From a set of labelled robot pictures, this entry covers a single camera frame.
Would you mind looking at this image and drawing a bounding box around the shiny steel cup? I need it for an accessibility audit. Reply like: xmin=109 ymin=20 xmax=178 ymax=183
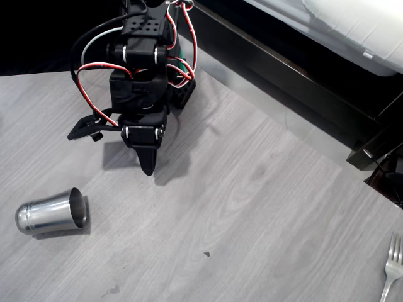
xmin=14 ymin=187 xmax=88 ymax=235

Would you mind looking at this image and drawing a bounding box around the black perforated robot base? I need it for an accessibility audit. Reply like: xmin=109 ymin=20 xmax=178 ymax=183
xmin=168 ymin=59 xmax=196 ymax=110

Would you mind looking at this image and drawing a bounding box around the green circuit board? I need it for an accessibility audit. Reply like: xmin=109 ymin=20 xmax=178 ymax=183
xmin=175 ymin=40 xmax=190 ymax=76

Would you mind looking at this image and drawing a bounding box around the white mattress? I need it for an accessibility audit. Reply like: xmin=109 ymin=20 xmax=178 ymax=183
xmin=244 ymin=0 xmax=403 ymax=77

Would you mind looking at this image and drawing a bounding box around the silver fork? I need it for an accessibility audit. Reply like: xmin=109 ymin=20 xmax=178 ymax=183
xmin=379 ymin=232 xmax=403 ymax=302

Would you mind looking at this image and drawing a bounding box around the long red white servo cable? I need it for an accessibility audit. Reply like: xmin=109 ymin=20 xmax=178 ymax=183
xmin=76 ymin=62 xmax=133 ymax=127

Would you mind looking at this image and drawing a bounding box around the black cable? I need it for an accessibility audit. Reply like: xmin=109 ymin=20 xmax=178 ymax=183
xmin=70 ymin=4 xmax=149 ymax=92

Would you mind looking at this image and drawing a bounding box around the grey white cable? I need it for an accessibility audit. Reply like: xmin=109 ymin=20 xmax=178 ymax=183
xmin=81 ymin=26 xmax=124 ymax=69

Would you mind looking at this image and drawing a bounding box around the short red white servo cable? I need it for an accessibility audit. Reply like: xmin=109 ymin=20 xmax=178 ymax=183
xmin=164 ymin=0 xmax=198 ymax=88

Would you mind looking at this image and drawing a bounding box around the dark wooden bed frame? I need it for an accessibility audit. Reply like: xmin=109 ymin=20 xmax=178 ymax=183
xmin=179 ymin=0 xmax=403 ymax=172

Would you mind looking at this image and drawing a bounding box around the dark object with cable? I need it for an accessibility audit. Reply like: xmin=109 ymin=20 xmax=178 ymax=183
xmin=363 ymin=150 xmax=403 ymax=209

